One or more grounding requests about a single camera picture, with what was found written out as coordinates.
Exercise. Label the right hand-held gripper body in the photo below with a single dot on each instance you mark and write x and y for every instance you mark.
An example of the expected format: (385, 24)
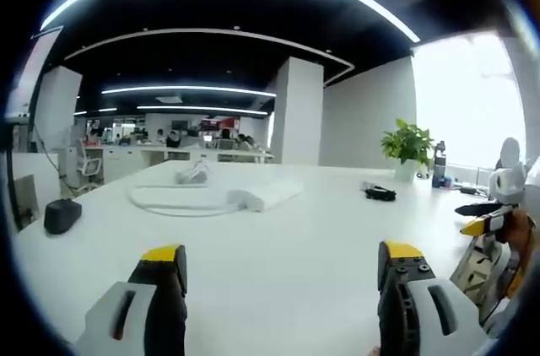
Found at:
(508, 187)

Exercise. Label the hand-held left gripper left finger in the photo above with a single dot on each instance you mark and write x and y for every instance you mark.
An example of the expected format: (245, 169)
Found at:
(162, 301)

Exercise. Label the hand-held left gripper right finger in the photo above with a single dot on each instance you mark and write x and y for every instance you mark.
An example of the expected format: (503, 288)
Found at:
(405, 301)

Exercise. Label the white power strip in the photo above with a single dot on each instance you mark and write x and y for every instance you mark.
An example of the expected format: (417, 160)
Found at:
(276, 189)

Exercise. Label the white desk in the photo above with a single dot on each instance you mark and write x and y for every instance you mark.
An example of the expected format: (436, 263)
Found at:
(270, 238)

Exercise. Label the short ceiling light strip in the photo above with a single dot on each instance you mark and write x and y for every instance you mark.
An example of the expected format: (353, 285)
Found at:
(69, 6)

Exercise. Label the person's right hand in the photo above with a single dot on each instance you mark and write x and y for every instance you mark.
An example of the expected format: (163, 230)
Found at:
(521, 246)

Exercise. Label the dark water bottle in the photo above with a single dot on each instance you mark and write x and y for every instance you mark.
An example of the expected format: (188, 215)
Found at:
(439, 162)

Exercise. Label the green plant in white pot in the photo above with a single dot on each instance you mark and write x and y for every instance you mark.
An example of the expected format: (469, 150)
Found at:
(408, 149)

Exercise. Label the bright window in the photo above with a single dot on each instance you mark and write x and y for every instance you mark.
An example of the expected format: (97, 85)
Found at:
(468, 103)

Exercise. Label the black pouch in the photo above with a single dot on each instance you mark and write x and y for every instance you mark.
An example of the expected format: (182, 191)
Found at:
(62, 217)

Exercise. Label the row of white office desks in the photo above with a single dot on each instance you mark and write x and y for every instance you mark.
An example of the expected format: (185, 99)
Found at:
(185, 153)

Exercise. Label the white office chair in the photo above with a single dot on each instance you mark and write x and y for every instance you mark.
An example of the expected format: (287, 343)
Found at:
(88, 162)

